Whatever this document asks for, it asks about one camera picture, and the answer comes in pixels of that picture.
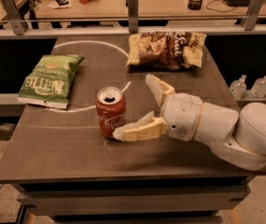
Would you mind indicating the metal rail behind table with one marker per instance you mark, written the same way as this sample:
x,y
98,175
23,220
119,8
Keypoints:
x,y
260,29

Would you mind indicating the brown and cream snack bag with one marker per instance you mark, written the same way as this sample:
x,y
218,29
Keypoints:
x,y
171,51

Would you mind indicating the clear sanitizer bottle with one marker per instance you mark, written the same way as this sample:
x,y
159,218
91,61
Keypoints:
x,y
259,87
238,87

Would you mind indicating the black mesh cup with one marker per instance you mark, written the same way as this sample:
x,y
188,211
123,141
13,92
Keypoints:
x,y
195,4

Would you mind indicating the clear sanitizer bottle left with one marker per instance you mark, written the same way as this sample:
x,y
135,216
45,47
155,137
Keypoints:
x,y
238,87

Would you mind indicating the green potato chip bag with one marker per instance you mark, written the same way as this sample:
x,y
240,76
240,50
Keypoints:
x,y
50,81

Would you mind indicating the clear sanitizer bottle right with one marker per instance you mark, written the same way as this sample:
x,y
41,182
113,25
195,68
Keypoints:
x,y
259,87

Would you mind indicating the metal bracket post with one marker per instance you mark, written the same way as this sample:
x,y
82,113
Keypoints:
x,y
249,21
132,6
18,24

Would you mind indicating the middle metal bracket post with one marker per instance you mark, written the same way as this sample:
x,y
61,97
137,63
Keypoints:
x,y
132,6

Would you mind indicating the right metal bracket post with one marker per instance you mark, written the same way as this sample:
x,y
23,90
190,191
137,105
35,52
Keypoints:
x,y
249,21

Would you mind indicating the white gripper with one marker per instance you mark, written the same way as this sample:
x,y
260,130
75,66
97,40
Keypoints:
x,y
182,117

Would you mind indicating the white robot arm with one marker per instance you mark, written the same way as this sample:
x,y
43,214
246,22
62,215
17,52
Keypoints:
x,y
236,137

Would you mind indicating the left metal bracket post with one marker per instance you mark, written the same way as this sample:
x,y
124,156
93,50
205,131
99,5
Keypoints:
x,y
18,24

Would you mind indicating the grey table drawer front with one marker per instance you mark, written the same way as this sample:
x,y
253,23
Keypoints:
x,y
134,201

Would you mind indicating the red Coca-Cola can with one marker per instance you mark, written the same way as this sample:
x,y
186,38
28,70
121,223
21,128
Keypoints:
x,y
111,107

